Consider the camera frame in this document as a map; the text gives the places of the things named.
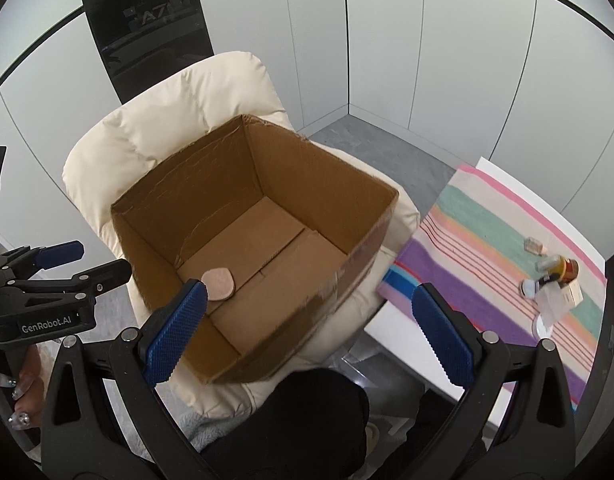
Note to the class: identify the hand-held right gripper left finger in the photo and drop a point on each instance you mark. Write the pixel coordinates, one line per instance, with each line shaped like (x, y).
(177, 332)

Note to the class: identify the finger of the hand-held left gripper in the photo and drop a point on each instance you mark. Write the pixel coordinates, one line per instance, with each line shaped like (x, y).
(104, 275)
(62, 253)

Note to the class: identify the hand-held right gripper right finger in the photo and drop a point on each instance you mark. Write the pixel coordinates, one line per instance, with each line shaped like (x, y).
(443, 336)

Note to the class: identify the brown cardboard box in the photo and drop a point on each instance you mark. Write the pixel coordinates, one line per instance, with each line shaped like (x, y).
(312, 185)

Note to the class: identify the person's left hand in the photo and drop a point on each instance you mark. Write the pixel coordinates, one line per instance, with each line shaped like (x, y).
(31, 402)

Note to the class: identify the white table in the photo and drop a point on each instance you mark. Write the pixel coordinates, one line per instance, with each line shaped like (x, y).
(402, 340)

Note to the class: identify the white round lid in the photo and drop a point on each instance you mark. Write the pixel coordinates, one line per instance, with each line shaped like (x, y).
(541, 327)

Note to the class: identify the pale fluffy garment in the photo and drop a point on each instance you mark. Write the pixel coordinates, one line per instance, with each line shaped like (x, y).
(212, 430)

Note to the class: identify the clear plastic wrapper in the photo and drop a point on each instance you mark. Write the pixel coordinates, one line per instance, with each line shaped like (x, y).
(551, 305)

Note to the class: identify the person's beige shoe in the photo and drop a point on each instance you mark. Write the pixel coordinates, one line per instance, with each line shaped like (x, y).
(373, 437)

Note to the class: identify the small clear glass bottle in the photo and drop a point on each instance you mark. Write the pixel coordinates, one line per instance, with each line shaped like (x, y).
(533, 246)

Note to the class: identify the striped pastel cloth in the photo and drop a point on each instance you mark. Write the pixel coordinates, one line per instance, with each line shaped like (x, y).
(462, 210)

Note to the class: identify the small white box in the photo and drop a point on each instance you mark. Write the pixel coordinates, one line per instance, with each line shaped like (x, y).
(571, 294)

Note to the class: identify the amber jar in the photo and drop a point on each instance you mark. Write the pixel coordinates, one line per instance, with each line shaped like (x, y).
(569, 269)

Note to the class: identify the person's black trousers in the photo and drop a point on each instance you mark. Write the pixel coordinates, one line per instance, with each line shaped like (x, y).
(312, 425)

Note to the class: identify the cream padded chair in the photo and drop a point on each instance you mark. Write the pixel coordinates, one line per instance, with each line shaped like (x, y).
(162, 110)

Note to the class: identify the black glass panel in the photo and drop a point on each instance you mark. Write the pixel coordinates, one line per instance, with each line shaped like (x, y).
(147, 35)

